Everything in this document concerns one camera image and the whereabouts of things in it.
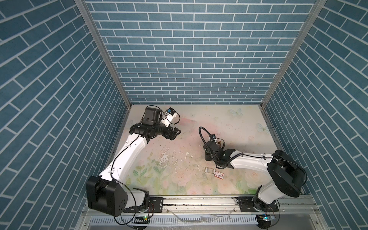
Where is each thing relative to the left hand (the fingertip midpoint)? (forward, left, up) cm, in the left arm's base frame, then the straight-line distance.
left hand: (174, 127), depth 79 cm
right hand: (-5, -19, -18) cm, 27 cm away
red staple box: (-20, -26, -20) cm, 38 cm away
